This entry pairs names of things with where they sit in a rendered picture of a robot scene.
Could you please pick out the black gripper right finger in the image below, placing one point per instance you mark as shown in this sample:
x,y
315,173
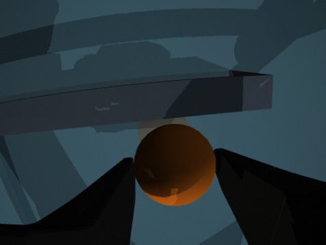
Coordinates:
x,y
272,206

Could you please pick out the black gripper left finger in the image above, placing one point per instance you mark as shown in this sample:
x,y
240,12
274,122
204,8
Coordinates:
x,y
100,215

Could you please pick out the clear low corner wall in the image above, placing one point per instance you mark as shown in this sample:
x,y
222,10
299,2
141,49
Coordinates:
x,y
90,86

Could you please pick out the translucent tan ball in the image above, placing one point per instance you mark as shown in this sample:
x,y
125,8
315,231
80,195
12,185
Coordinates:
x,y
149,125

